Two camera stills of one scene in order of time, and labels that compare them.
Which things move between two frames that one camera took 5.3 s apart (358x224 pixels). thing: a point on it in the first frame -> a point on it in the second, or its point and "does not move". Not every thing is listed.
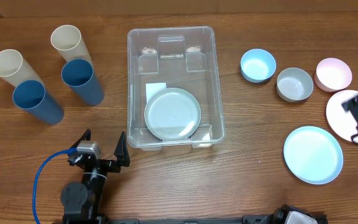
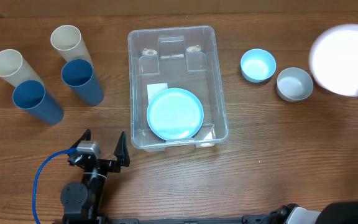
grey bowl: (294, 84) does not move
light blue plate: (313, 155) -> (175, 114)
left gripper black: (121, 153) does not move
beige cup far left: (10, 65) does not move
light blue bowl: (257, 65) does not move
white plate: (343, 123) -> (343, 57)
